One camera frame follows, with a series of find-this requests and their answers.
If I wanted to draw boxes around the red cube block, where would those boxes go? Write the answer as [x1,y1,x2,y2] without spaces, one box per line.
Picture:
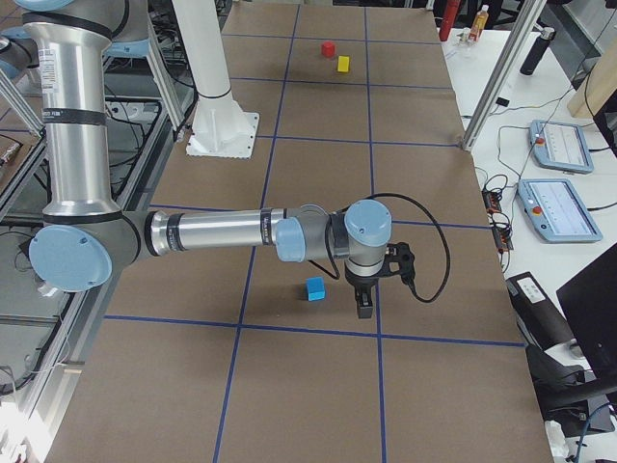
[321,41,335,59]

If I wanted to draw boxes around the yellow cube block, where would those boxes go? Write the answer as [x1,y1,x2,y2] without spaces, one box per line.
[336,55,351,74]

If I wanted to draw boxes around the near teach pendant tablet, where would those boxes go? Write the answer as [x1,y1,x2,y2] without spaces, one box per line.
[518,178,603,243]

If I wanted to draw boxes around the red fire extinguisher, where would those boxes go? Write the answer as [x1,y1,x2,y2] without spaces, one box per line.
[439,0,461,41]

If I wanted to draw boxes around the teach pendant tablet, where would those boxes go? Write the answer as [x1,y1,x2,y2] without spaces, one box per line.
[518,178,603,243]
[529,120,594,174]

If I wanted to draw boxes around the wooden board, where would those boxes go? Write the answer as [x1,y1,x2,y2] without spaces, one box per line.
[567,41,617,118]

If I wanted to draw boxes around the black monitor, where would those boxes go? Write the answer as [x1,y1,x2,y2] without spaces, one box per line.
[557,245,616,377]

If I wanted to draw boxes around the black orange electronics strip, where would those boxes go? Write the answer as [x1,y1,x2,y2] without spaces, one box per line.
[481,189,514,254]

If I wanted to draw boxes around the far teach pendant tablet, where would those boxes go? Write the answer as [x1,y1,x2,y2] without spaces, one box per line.
[529,120,594,174]

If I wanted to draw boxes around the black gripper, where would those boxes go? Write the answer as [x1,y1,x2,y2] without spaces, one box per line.
[344,265,379,319]

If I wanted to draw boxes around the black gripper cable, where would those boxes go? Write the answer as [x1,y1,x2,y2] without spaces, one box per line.
[308,193,452,305]

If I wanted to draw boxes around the black water bottle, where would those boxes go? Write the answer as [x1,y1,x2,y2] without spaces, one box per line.
[520,27,555,76]

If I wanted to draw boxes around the blue cube block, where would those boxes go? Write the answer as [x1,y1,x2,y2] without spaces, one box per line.
[306,277,326,302]

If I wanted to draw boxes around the aluminium frame post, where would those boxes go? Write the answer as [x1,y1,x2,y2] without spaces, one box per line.
[461,0,547,151]

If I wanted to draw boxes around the white camera post with base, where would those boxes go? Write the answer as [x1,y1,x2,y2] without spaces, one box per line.
[173,0,259,159]

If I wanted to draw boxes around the orange drink bottle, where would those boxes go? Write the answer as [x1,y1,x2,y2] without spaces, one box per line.
[469,4,489,42]

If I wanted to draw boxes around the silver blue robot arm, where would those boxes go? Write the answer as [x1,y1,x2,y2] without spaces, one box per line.
[22,1,391,318]

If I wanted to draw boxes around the black camera bracket wrist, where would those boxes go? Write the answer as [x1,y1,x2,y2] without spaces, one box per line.
[378,242,416,286]

